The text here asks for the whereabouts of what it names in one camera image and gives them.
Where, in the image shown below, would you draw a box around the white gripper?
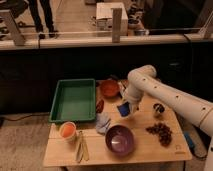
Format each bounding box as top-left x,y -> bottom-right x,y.
123,85 -> 143,116

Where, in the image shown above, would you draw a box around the blue sponge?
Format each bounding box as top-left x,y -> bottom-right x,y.
117,102 -> 130,117

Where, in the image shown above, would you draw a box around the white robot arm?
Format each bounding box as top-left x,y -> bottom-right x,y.
123,65 -> 213,171

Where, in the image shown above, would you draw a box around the green plastic tray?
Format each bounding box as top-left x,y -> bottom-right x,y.
49,79 -> 96,124

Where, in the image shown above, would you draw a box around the small black white cup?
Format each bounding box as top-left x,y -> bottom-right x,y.
153,103 -> 165,117

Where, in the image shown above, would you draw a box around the orange bowl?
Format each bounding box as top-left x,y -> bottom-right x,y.
100,80 -> 119,98

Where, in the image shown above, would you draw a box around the grey crumpled cloth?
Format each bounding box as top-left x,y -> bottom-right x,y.
96,113 -> 111,134

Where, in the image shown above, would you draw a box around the dark red small object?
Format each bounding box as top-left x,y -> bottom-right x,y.
96,100 -> 104,113

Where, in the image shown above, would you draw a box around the purple bowl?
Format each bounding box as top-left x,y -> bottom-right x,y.
105,125 -> 135,156

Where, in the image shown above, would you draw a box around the bunch of dark grapes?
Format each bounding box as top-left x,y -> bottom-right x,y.
146,122 -> 172,147

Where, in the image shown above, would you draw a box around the blue object beside table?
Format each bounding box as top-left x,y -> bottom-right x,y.
184,132 -> 195,149

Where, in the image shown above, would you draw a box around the wooden tongs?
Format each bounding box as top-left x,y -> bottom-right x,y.
75,131 -> 89,163

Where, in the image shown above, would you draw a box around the orange cup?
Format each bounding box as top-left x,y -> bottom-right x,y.
59,122 -> 77,142

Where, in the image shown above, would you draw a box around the white cardboard box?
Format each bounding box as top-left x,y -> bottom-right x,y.
96,2 -> 128,35

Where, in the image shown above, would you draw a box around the person walking in background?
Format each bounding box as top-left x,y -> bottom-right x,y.
27,0 -> 59,39

